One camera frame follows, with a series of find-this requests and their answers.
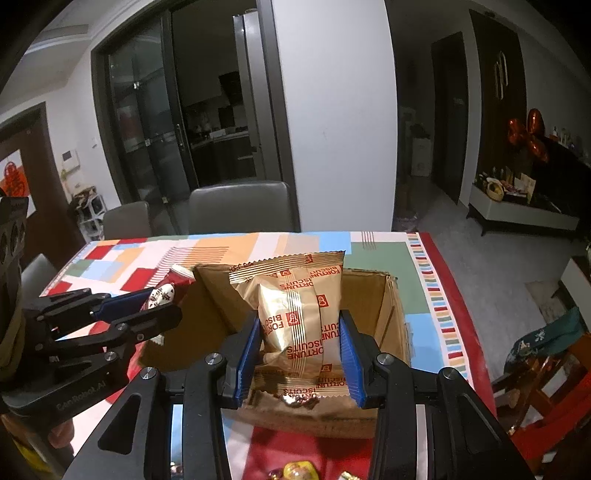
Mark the pink wrapped candy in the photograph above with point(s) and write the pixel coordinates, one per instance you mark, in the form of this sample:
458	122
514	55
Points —
273	474

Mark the dark wooden door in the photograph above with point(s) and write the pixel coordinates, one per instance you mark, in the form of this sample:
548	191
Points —
498	92

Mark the brown cardboard box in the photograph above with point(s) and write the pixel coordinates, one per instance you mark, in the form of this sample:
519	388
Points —
388	314

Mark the white side table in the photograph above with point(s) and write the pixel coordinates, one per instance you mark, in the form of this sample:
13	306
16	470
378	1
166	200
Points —
575	277

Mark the red foil balloon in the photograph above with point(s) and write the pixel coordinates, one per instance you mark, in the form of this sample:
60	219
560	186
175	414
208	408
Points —
528	134

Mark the gold wrapped candy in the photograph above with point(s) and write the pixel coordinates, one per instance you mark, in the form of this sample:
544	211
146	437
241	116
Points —
351	476

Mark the gold biscuit packet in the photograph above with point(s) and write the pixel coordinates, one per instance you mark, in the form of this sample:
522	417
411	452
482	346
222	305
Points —
295	314

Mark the white floor appliance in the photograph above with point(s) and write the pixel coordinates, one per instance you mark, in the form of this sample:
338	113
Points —
421	157

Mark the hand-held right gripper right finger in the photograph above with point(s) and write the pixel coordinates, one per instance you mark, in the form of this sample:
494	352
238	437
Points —
353	364

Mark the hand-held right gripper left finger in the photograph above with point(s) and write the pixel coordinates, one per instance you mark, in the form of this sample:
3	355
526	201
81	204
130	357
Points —
247	364

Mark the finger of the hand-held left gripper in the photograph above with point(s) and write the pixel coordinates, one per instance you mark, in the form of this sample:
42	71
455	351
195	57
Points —
138	325
129	302

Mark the green patterned cloth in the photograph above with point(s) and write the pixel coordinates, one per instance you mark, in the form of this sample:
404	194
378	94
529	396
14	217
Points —
549	339

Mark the woven basket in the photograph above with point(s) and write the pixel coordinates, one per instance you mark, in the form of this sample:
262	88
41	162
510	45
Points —
495	190

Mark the large grey chair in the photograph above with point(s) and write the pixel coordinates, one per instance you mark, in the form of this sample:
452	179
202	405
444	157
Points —
240	207

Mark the red wall decoration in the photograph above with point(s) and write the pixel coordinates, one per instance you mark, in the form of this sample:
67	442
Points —
11	177

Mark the yellow snack packet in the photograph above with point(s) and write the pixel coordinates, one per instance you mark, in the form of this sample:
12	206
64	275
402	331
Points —
300	470

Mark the person's left hand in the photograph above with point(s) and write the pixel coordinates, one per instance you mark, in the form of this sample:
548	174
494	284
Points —
60	436

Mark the wall intercom panel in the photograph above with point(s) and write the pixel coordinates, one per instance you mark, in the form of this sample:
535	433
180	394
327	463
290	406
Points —
70	159

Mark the wooden chair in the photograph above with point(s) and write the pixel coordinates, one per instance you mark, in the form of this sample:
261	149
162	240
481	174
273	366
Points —
545	383

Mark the red white snack packet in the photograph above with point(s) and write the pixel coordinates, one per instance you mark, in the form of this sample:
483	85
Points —
161	295

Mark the white plastic shelf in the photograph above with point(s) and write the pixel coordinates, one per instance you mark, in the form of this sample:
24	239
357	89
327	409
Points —
91	212

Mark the low white cabinet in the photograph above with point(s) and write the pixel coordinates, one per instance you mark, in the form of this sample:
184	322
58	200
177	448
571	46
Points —
521	210

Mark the glass sliding door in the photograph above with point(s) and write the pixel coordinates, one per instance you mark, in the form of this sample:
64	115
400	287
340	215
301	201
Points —
147	115

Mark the dark sideboard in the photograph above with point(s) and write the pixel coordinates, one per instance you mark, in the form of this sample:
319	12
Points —
563	170

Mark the small grey chair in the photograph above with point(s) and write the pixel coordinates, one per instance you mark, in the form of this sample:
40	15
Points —
127	221

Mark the colourful patchwork tablecloth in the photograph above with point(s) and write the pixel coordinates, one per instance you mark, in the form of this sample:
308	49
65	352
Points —
115	258

